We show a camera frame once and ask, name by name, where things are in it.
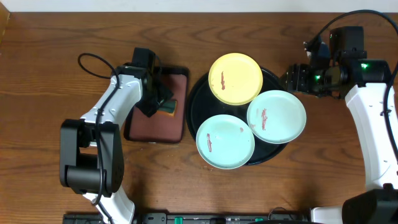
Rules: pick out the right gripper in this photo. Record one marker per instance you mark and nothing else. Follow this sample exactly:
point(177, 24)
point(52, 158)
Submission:
point(296, 79)

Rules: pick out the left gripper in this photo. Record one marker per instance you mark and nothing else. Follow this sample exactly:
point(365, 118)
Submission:
point(158, 98)

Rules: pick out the orange green sponge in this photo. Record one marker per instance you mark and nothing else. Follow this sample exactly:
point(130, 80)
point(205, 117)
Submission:
point(168, 108)

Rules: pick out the light green plate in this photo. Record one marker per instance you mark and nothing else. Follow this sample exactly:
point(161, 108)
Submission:
point(225, 141)
point(276, 117)

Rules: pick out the yellow plate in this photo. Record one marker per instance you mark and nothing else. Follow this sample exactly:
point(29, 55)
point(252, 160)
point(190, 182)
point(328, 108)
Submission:
point(235, 79)

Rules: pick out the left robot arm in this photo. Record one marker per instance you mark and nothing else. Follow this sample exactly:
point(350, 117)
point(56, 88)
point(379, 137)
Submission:
point(91, 154)

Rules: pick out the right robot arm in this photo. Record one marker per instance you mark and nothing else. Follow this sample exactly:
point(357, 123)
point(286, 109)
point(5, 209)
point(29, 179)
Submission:
point(370, 100)

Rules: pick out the black rectangular tray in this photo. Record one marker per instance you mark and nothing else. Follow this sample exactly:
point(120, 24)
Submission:
point(162, 127)

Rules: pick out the light green plate front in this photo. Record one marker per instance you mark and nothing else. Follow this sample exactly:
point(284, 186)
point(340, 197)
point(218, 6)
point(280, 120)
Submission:
point(225, 141)

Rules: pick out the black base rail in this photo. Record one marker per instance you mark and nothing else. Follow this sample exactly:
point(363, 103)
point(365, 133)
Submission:
point(163, 218)

